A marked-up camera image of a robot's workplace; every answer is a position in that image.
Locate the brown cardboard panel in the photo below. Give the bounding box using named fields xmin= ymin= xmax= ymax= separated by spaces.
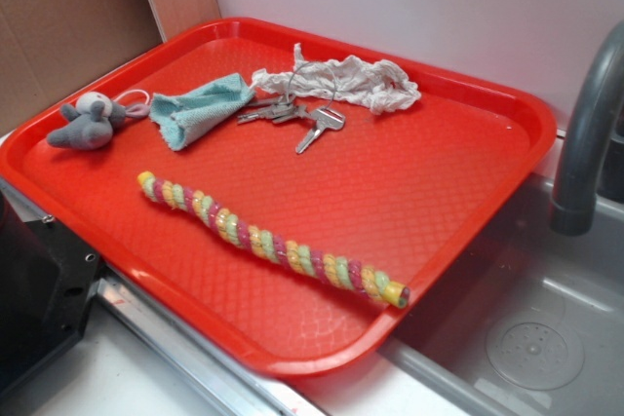
xmin=1 ymin=0 xmax=220 ymax=133

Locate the light blue cloth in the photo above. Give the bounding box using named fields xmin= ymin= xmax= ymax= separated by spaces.
xmin=149 ymin=73 xmax=255 ymax=151

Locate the grey plush mouse toy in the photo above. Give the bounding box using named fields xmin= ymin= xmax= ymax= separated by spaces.
xmin=46 ymin=90 xmax=151 ymax=151

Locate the grey faucet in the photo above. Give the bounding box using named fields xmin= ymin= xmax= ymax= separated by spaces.
xmin=550 ymin=22 xmax=623 ymax=236

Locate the grey plastic sink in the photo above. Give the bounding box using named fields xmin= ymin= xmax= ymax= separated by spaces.
xmin=380 ymin=176 xmax=623 ymax=415

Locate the crumpled white paper towel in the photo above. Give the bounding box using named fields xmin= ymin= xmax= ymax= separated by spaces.
xmin=252 ymin=43 xmax=421 ymax=115

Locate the multicolored twisted rope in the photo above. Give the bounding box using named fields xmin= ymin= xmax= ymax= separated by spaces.
xmin=136 ymin=170 xmax=410 ymax=311

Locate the bunch of small keys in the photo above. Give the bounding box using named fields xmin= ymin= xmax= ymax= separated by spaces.
xmin=237 ymin=96 xmax=310 ymax=125

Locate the silver key on ring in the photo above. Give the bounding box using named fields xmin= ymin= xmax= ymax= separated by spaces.
xmin=295 ymin=107 xmax=346 ymax=154

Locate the red plastic tray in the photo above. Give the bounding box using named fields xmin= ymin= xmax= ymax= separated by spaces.
xmin=0 ymin=17 xmax=559 ymax=380

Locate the aluminium rail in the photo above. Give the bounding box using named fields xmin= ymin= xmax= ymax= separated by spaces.
xmin=97 ymin=269 xmax=324 ymax=415

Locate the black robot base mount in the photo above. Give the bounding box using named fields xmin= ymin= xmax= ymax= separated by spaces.
xmin=1 ymin=197 xmax=100 ymax=397

